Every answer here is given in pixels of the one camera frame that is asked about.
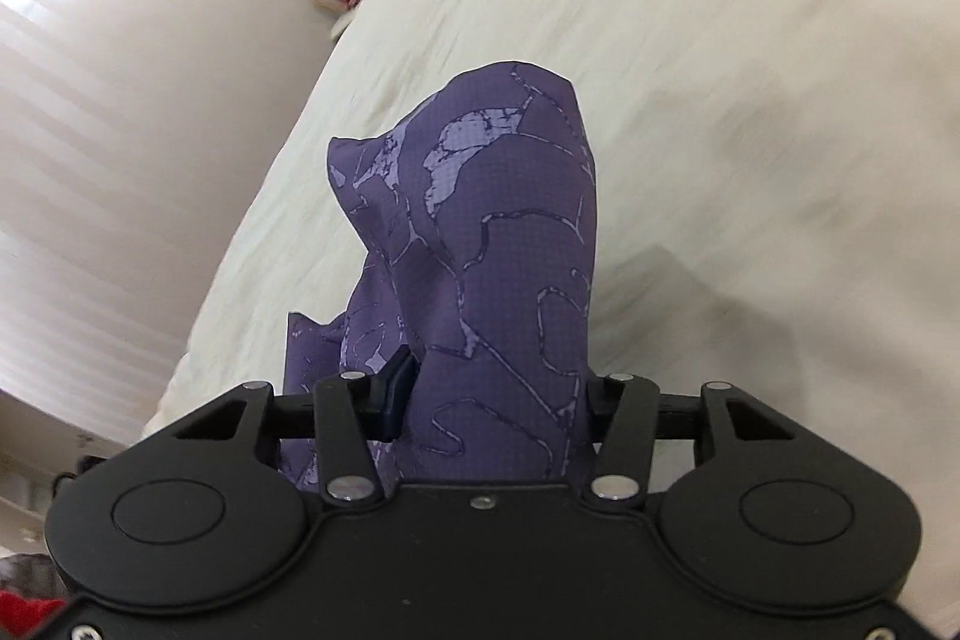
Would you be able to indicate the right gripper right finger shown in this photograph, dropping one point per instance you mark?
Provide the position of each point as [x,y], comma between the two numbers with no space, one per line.
[622,418]

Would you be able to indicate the cream bedspread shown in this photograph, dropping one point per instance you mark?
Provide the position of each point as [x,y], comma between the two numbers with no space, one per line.
[778,208]

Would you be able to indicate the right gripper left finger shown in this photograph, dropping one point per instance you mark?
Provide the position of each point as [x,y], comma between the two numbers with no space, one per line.
[351,410]

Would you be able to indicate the purple patterned hooded jacket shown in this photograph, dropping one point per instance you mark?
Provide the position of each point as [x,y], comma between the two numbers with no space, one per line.
[478,214]

